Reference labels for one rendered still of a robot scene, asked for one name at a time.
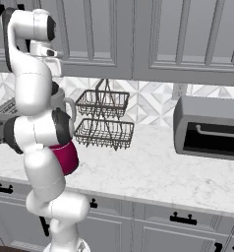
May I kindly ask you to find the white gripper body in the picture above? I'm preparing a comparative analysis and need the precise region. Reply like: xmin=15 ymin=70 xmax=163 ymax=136
xmin=42 ymin=57 xmax=65 ymax=79

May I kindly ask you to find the grey drawer front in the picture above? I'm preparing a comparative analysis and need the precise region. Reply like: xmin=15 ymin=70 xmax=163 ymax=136
xmin=133 ymin=202 xmax=234 ymax=232
xmin=0 ymin=177 xmax=32 ymax=202
xmin=85 ymin=192 xmax=134 ymax=219

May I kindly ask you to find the grey toaster oven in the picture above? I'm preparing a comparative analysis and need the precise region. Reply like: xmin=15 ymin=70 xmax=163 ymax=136
xmin=172 ymin=94 xmax=234 ymax=162

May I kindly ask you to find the grey base cupboard door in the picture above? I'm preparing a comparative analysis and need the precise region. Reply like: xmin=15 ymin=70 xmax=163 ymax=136
xmin=133 ymin=220 xmax=227 ymax=252
xmin=0 ymin=198 xmax=53 ymax=252
xmin=77 ymin=216 xmax=134 ymax=252

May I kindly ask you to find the dark two-tier wire stand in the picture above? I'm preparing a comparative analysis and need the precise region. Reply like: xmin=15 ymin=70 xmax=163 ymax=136
xmin=73 ymin=78 xmax=136 ymax=152

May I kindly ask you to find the grey wall outlet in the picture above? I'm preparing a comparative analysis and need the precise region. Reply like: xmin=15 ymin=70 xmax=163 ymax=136
xmin=172 ymin=83 xmax=189 ymax=100

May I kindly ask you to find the black drawer handle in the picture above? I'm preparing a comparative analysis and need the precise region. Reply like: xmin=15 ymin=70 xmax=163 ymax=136
xmin=0 ymin=182 xmax=15 ymax=195
xmin=169 ymin=212 xmax=199 ymax=226
xmin=88 ymin=198 xmax=99 ymax=210

